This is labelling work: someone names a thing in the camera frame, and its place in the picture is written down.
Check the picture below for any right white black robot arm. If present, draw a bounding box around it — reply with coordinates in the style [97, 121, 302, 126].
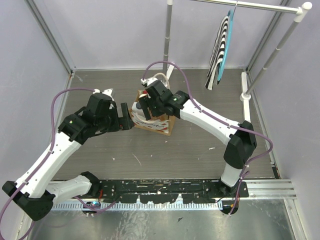
[139, 77, 257, 197]

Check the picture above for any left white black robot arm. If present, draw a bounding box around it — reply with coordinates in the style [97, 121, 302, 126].
[2, 89, 134, 221]

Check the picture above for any cream cap bottle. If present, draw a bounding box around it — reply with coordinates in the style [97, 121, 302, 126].
[139, 90, 148, 98]

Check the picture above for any white bottle grey cap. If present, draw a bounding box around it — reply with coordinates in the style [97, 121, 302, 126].
[131, 101, 145, 117]

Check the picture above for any black white striped cloth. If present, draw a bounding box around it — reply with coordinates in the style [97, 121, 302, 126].
[205, 15, 230, 91]

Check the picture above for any metal clothes rack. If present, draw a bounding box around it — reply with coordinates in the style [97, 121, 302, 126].
[157, 0, 313, 126]

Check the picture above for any blue clothes hanger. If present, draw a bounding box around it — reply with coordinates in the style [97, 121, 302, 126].
[217, 9, 235, 84]

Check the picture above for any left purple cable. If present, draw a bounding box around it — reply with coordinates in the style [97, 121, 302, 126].
[0, 87, 101, 238]

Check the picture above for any purple cable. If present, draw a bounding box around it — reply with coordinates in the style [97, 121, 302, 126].
[140, 60, 274, 218]
[0, 87, 101, 238]

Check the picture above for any slotted cable duct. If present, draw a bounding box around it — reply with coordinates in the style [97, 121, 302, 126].
[52, 200, 223, 211]

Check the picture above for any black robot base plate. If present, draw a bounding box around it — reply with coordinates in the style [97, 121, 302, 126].
[78, 178, 249, 204]

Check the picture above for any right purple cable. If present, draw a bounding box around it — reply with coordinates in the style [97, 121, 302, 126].
[140, 60, 274, 218]

